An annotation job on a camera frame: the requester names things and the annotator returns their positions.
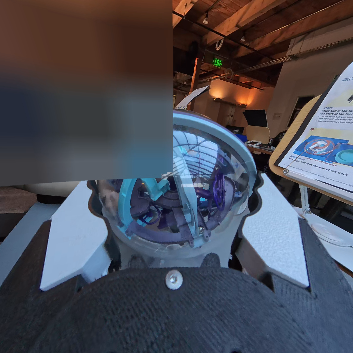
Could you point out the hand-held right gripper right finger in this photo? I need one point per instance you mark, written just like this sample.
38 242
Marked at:
275 240

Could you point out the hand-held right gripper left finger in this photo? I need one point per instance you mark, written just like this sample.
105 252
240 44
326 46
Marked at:
71 242

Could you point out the clear plastic maze ball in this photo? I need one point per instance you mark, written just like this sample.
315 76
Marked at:
209 171

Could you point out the brown flat object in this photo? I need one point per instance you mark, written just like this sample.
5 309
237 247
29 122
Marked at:
16 200

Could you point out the pale wooden chair back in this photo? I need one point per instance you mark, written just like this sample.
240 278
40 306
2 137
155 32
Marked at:
258 134

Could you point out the wooden sheet stand board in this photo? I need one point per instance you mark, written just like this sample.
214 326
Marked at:
292 129

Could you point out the printed instruction sheet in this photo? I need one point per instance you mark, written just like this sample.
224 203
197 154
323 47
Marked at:
328 138

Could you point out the black panel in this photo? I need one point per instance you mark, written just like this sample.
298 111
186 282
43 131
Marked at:
255 118

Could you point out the tilted white paper sheet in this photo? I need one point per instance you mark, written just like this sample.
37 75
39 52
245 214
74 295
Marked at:
193 96

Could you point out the green exit sign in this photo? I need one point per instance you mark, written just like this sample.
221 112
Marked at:
217 63

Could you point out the white stand post with base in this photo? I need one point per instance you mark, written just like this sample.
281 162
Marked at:
304 198

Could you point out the glowing wall lamp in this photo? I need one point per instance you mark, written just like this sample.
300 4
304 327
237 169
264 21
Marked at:
216 97

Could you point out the wooden support post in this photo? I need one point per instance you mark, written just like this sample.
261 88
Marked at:
195 82

